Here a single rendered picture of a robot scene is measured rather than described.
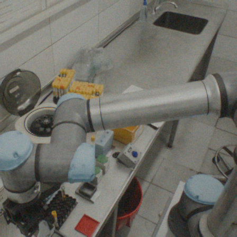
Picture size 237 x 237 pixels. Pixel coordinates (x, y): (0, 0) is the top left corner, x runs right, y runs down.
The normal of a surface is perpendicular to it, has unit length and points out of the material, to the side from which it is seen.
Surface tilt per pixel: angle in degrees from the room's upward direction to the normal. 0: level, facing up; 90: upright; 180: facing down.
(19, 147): 1
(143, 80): 0
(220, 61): 90
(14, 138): 0
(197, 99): 53
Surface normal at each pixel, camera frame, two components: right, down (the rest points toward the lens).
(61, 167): -0.04, 0.08
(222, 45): -0.52, 0.55
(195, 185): -0.01, -0.84
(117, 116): -0.12, 0.28
